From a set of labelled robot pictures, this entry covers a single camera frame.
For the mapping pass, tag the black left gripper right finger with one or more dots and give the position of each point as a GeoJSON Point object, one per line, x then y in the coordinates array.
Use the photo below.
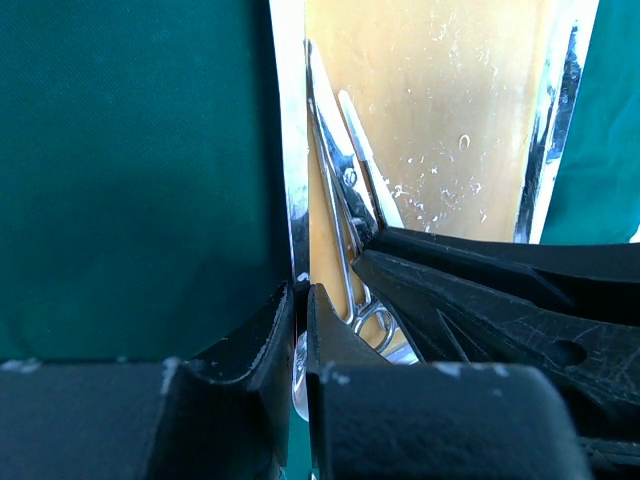
{"type": "Point", "coordinates": [372, 419]}

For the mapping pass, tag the steel tray with orange liner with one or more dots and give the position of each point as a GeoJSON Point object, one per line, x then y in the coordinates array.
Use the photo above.
{"type": "Point", "coordinates": [467, 106]}

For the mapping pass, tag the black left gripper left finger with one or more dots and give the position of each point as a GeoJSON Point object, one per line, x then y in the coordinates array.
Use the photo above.
{"type": "Point", "coordinates": [223, 414]}

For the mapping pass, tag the green surgical cloth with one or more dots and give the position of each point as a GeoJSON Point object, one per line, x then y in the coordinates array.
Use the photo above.
{"type": "Point", "coordinates": [143, 206]}

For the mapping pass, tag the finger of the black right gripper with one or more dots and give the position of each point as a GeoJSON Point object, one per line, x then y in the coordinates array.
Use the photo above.
{"type": "Point", "coordinates": [553, 277]}
{"type": "Point", "coordinates": [595, 365]}

